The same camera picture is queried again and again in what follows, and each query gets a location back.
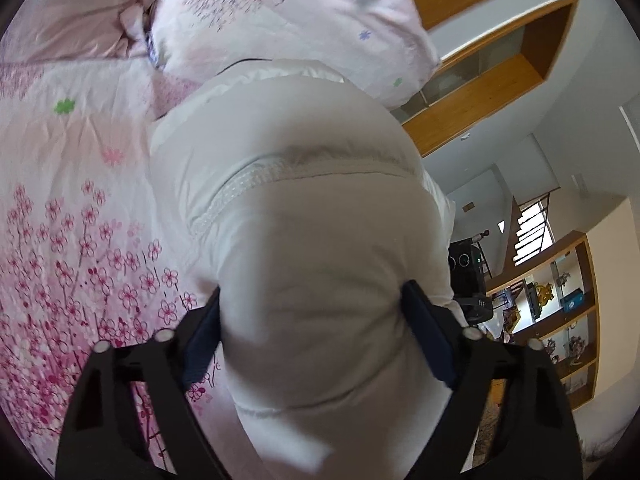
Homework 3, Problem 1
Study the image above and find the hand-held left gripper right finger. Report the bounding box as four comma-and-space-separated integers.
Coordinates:
401, 280, 584, 480

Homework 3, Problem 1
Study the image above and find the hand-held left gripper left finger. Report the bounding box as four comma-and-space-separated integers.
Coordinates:
55, 287, 222, 480

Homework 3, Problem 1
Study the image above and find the white pillow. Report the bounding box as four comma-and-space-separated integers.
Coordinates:
147, 57, 457, 480

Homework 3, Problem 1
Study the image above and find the golden ornament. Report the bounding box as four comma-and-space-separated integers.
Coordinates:
529, 281, 557, 307

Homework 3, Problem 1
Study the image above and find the wooden display shelf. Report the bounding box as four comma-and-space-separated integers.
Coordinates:
477, 230, 601, 411

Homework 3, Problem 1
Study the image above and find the blue box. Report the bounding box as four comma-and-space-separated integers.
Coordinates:
559, 289, 587, 315

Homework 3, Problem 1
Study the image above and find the floral bed sheet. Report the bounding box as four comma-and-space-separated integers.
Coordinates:
0, 55, 251, 480

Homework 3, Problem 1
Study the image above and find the pink floral pillow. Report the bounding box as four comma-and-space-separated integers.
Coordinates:
148, 0, 442, 109

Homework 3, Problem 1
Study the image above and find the plain pink pillow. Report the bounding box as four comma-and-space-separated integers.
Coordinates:
4, 0, 168, 63

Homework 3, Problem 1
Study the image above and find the wooden door frame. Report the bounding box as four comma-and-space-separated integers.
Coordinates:
399, 0, 582, 158

